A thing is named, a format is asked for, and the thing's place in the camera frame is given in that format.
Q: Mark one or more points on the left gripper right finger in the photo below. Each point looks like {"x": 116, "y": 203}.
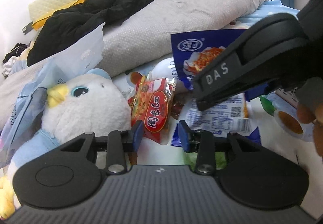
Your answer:
{"x": 189, "y": 139}

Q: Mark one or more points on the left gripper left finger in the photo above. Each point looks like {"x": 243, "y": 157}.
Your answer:
{"x": 131, "y": 139}

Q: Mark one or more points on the small red peanut packet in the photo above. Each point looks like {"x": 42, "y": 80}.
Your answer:
{"x": 151, "y": 103}

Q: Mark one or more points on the blue snack packet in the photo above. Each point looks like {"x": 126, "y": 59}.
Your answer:
{"x": 214, "y": 106}

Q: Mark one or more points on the person's right hand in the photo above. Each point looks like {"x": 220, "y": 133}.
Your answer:
{"x": 306, "y": 116}

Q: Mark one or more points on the blue star bedsheet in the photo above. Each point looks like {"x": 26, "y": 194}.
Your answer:
{"x": 266, "y": 9}

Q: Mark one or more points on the white blue plush penguin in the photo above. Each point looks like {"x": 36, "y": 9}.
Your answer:
{"x": 87, "y": 103}

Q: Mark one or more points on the grey duvet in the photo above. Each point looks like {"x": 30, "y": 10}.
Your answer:
{"x": 145, "y": 36}

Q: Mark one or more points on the light blue plastic bag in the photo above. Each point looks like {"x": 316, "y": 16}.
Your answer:
{"x": 23, "y": 94}

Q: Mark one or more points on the black jacket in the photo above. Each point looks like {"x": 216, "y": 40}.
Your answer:
{"x": 66, "y": 26}

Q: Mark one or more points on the pile of clothes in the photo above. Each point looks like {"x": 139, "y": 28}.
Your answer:
{"x": 11, "y": 57}

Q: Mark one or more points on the yellow pillow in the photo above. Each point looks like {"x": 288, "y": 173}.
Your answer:
{"x": 41, "y": 20}

